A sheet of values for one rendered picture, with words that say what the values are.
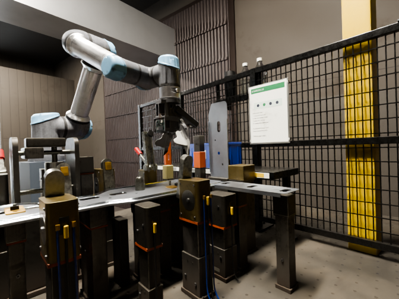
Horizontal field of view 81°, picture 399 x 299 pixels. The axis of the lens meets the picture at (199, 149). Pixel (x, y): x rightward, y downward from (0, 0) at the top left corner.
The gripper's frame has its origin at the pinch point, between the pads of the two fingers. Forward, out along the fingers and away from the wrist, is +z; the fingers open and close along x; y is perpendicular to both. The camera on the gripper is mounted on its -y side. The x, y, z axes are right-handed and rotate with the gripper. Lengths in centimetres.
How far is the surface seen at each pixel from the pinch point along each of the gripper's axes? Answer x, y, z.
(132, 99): -327, -149, -91
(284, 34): -57, -197, -123
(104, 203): 4.2, 28.2, 11.4
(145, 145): -19.3, 1.6, -4.5
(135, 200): 6.8, 20.6, 11.5
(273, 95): 8, -54, -27
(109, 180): -18.8, 17.7, 8.5
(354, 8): 43, -58, -56
